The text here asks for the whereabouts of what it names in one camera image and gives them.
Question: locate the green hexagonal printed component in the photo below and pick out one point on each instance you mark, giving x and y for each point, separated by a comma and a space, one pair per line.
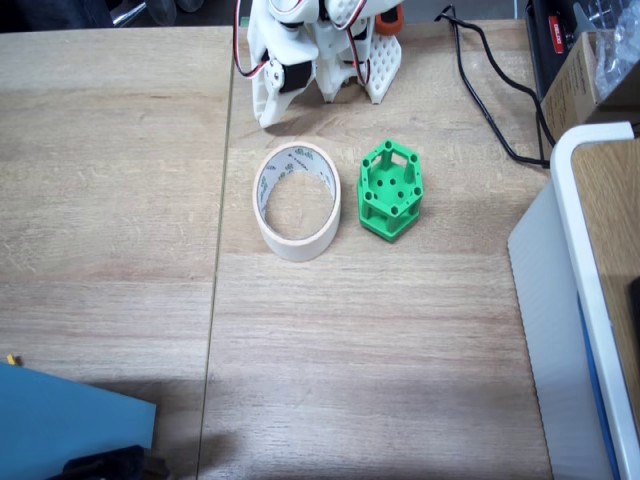
390, 220

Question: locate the orange table clamp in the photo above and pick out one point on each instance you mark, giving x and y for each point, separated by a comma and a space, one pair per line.
389, 22

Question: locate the black office chair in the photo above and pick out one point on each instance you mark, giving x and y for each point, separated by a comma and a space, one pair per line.
129, 14

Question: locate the beige masking tape roll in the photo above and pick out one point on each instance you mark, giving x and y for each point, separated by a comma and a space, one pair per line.
300, 247

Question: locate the black device with red label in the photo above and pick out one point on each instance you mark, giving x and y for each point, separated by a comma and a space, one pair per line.
542, 60

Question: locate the brown cardboard box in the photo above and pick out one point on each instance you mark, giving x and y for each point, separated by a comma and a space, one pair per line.
570, 95

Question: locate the white ribbed container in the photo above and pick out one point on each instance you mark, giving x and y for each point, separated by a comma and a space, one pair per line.
550, 300

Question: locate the clear plastic bag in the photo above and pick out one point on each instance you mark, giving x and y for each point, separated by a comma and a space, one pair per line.
617, 55

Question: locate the small yellow piece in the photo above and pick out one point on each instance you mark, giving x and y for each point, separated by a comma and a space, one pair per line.
12, 359

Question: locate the blue flat board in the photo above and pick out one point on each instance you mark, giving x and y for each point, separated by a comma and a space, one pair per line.
65, 425

